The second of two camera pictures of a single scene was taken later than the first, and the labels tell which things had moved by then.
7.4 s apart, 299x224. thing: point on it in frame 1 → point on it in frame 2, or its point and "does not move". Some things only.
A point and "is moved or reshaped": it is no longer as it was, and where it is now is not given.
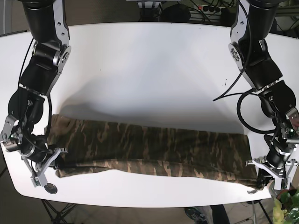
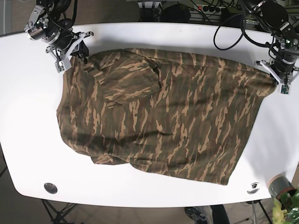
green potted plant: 286,211 does not move
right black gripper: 277,165 → 282,67
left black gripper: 38,159 → 63,56
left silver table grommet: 50,188 does not move
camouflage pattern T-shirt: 92,147 is moved or reshaped
